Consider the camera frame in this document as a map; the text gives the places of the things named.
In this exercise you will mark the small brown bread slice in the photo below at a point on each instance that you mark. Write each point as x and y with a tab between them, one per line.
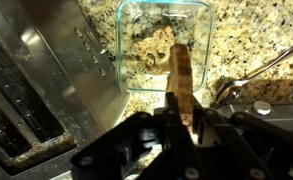
154	46

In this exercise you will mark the square glass container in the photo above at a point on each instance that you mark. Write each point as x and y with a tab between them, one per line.
132	66

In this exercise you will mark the large brown bread slice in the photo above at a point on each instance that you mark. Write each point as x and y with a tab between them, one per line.
182	76

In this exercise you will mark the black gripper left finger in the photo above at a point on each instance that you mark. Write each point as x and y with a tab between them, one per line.
119	146

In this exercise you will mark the black panini press grill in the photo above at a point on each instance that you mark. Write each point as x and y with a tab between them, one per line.
286	113

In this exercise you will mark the silver metal spoon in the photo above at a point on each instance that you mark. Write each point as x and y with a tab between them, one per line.
252	73

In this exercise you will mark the stainless steel two-slot toaster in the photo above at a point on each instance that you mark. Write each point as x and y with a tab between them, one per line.
36	83

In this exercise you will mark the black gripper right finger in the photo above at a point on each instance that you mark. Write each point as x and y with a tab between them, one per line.
246	140

